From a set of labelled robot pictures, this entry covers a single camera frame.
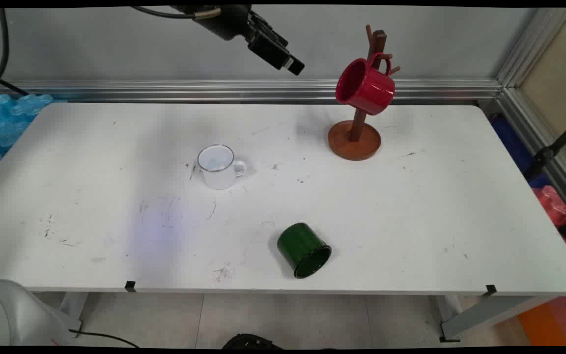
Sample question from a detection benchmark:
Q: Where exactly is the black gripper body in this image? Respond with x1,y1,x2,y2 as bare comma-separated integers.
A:
171,5,255,41

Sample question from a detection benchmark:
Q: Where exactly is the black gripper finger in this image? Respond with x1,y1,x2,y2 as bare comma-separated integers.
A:
251,12,290,48
247,30,306,77

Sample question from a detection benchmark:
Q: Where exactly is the red ceramic mug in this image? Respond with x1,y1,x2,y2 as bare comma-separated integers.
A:
336,53,396,116

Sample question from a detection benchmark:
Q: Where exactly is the brown wooden mug tree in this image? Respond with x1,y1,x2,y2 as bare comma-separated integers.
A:
328,25,402,161

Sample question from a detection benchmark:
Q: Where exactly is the white enamel mug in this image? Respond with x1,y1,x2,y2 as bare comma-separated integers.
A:
197,144,248,191

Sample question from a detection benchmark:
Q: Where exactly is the green enamel mug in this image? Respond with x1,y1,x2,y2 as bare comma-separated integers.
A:
277,222,333,280

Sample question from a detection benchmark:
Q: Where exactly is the blue bubble wrap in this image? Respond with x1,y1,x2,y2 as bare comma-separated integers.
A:
0,93,56,180

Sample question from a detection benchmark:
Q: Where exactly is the blue plastic sheet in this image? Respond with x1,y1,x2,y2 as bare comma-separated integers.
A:
488,115,550,189

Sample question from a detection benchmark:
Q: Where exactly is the black object on floor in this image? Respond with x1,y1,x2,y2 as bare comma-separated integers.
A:
221,333,284,350

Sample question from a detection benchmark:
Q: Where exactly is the black tripod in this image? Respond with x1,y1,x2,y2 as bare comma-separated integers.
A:
523,113,566,183

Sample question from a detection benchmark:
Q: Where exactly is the red bubble wrap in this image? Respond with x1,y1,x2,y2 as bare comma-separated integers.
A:
532,185,566,270

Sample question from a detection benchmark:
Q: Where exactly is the grey table leg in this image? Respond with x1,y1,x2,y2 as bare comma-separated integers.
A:
57,293,90,331
429,295,561,343

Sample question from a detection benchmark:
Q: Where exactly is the orange bin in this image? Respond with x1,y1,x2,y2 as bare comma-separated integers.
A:
517,292,566,348

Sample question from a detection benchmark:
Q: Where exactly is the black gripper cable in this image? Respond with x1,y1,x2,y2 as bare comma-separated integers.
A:
131,6,221,21

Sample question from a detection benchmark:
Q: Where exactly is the aluminium frame rail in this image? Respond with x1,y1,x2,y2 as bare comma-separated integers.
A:
480,7,566,228
0,78,503,104

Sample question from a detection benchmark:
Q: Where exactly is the thin black floor cable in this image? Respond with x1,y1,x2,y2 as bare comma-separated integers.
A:
69,328,141,349

